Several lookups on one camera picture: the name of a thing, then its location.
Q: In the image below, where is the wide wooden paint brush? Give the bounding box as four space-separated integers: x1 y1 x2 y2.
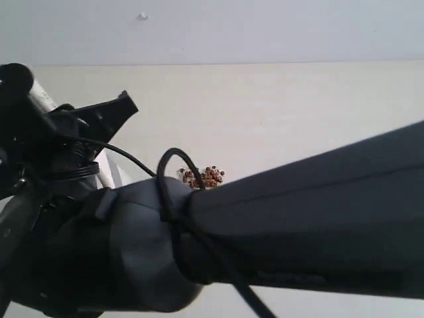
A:
28 79 125 190

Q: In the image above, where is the white wall plug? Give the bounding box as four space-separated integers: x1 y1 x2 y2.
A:
137 13 148 21

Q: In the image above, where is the pile of beans and rice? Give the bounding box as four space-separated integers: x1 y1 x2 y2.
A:
177 166 226 189

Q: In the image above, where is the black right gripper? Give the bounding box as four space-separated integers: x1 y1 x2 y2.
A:
1 63 138 198

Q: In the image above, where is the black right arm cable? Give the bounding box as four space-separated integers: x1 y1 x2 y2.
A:
62 137 278 318

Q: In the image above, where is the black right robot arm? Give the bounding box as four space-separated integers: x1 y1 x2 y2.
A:
1 63 423 317

